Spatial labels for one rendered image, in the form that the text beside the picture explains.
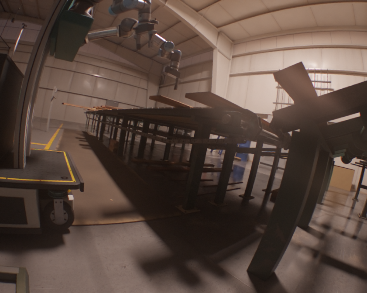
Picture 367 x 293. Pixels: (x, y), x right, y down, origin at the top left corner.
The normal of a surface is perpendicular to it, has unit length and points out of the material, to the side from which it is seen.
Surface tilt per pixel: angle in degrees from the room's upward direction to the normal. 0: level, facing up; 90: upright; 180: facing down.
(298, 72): 158
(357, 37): 90
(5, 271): 0
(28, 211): 90
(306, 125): 90
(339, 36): 90
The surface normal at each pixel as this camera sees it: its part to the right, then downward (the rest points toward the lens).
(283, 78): 0.05, 0.98
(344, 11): -0.27, 0.96
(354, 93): -0.77, -0.10
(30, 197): 0.67, 0.19
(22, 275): 0.19, -0.98
